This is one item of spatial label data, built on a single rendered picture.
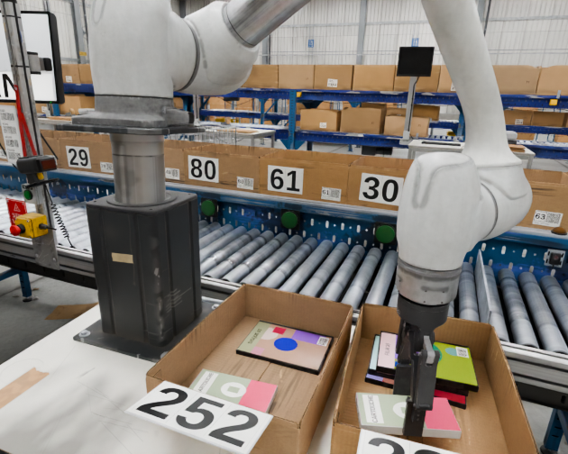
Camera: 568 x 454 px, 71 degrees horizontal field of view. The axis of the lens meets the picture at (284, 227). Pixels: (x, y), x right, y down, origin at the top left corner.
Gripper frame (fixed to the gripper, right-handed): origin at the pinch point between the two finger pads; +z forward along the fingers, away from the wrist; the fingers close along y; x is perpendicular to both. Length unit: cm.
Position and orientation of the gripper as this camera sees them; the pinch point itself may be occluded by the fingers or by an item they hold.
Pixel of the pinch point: (407, 401)
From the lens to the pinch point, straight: 76.3
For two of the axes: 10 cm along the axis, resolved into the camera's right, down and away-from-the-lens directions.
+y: -0.6, 3.1, -9.5
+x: 10.0, 0.4, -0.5
